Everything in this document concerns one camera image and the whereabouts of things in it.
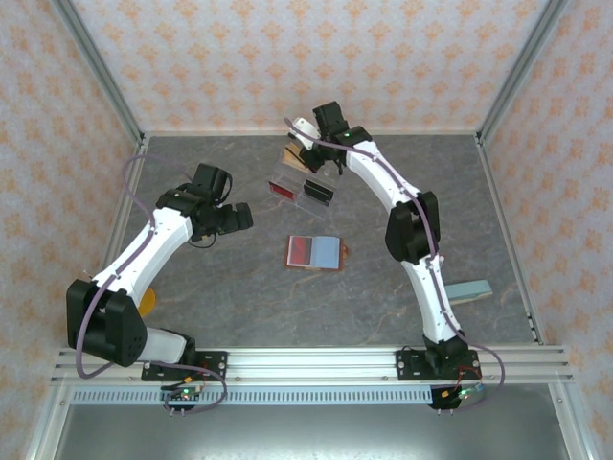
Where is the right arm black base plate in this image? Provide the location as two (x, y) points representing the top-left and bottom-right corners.
(396, 348), (481, 383)

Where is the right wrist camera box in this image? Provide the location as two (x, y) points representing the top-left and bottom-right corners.
(290, 117), (321, 141)

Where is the slotted grey cable duct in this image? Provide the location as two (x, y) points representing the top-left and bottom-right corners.
(70, 388), (435, 407)

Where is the orange plastic card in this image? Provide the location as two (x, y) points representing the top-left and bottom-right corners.
(280, 143), (307, 170)

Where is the clear acrylic card stand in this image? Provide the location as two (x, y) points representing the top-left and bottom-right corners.
(266, 141), (344, 221)

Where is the red plastic card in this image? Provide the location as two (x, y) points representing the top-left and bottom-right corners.
(288, 236), (313, 266)
(267, 180), (298, 201)

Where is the yellow pencil cup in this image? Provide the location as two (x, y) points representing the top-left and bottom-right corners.
(138, 286), (157, 318)

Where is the black plastic card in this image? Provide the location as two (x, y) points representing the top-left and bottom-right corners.
(302, 178), (332, 207)

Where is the aluminium side rail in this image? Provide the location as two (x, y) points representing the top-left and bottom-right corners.
(76, 138), (150, 347)
(473, 133), (548, 347)

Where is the aluminium front rail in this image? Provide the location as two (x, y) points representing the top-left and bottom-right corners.
(50, 347), (576, 385)

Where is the aluminium frame post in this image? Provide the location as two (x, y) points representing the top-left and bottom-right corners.
(51, 0), (148, 148)
(476, 0), (574, 145)

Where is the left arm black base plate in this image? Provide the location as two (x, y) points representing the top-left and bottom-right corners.
(141, 351), (229, 383)

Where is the teal whiteboard eraser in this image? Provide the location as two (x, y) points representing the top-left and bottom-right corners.
(444, 279), (494, 308)

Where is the brown leather card holder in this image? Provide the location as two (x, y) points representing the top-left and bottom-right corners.
(285, 234), (350, 272)

